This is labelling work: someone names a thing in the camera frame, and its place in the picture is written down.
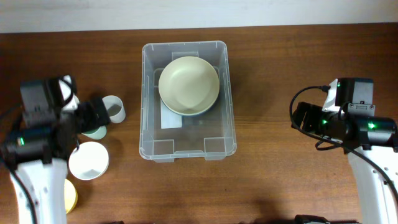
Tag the white bowl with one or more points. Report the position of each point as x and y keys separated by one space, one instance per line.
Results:
x=89 y=161

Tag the white paper label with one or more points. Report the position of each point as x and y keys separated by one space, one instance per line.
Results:
x=169 y=119

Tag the clear plastic storage bin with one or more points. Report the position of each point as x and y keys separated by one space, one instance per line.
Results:
x=211 y=135

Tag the dark blue bowl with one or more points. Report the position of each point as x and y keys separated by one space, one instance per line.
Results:
x=190 y=111

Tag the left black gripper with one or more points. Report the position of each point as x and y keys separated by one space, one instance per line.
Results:
x=87 y=110

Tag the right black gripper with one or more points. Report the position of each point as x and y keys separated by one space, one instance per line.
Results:
x=313 y=111

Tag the pale green cup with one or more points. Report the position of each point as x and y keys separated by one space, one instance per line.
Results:
x=96 y=134

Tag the yellow bowl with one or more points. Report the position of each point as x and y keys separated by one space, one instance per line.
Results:
x=70 y=196

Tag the white cup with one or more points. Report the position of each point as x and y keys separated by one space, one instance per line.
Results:
x=115 y=108

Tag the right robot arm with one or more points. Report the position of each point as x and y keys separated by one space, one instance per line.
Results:
x=371 y=146

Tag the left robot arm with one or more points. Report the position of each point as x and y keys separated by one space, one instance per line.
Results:
x=40 y=156

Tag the cream bowl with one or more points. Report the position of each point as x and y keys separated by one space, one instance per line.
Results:
x=188 y=104
x=189 y=75

